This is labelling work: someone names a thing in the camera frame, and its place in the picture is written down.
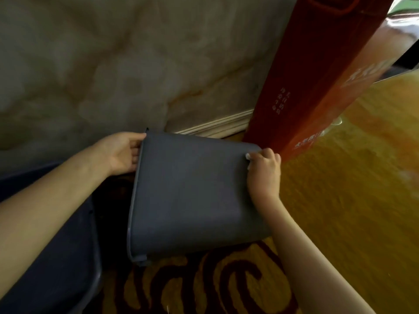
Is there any person's right forearm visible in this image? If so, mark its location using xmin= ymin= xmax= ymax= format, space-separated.
xmin=255 ymin=195 xmax=378 ymax=314

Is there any grey plastic waste bin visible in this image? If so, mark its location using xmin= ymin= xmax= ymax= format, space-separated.
xmin=127 ymin=128 xmax=273 ymax=267

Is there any person's right hand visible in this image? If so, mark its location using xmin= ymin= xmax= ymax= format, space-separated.
xmin=246 ymin=148 xmax=282 ymax=210

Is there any red paper gift bag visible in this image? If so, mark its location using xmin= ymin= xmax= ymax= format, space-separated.
xmin=242 ymin=0 xmax=398 ymax=161

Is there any person's left forearm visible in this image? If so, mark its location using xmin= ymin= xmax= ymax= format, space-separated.
xmin=0 ymin=141 xmax=113 ymax=293

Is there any dark blue plastic bin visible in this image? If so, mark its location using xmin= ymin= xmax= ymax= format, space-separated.
xmin=0 ymin=162 xmax=103 ymax=314

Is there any yellow and brown patterned rug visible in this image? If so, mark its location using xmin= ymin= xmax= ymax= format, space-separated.
xmin=82 ymin=238 xmax=300 ymax=314

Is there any wooden baseboard moulding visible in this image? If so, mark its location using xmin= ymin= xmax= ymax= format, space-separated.
xmin=173 ymin=109 xmax=255 ymax=140

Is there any person's left hand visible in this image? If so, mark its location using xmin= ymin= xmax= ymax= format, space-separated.
xmin=98 ymin=131 xmax=147 ymax=176

